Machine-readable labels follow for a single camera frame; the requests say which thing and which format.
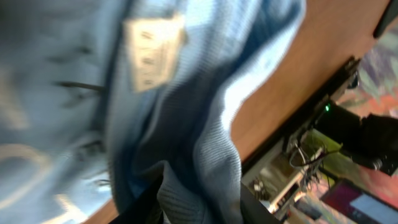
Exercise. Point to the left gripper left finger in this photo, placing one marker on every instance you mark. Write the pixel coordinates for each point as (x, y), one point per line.
(145, 209)

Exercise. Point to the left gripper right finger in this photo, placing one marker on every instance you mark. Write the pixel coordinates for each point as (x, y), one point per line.
(253, 211)

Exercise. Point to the light blue printed t-shirt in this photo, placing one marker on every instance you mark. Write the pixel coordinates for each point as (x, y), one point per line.
(101, 98)

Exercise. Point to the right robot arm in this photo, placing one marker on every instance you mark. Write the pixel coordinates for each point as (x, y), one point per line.
(369, 141)

